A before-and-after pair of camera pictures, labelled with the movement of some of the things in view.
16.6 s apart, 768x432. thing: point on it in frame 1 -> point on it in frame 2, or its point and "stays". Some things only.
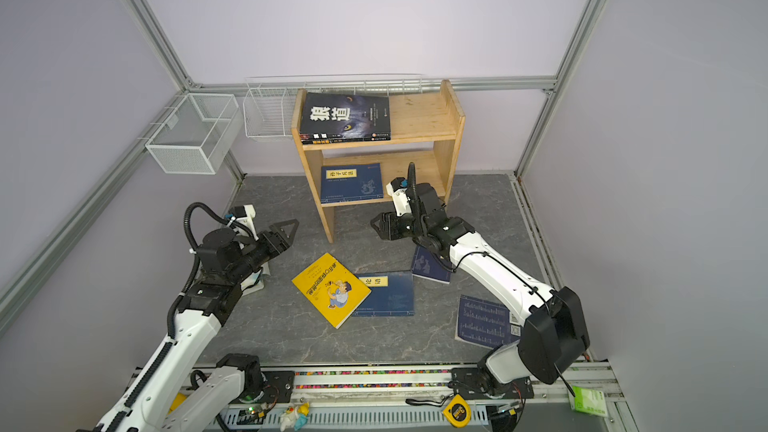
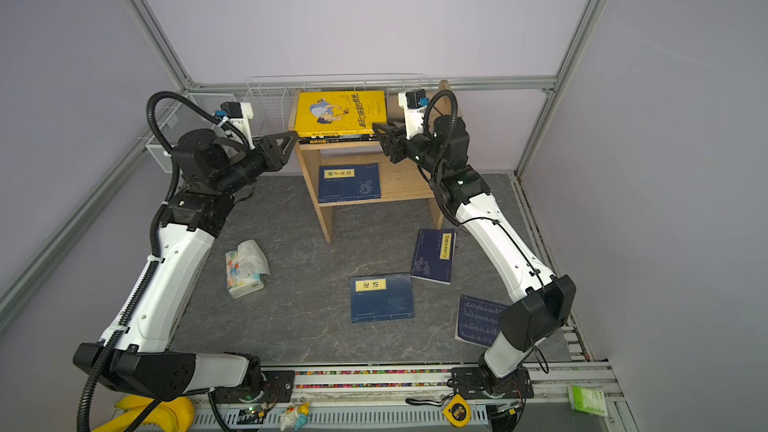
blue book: x=392 y=294 stays
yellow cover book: x=332 y=288 -> x=339 y=112
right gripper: x=391 y=225 -> x=399 y=144
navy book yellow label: x=342 y=183 stays
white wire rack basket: x=268 y=102 stays
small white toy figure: x=295 y=417 stays
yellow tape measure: x=457 y=412 stays
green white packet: x=589 y=401 stays
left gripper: x=283 y=241 -> x=272 y=152
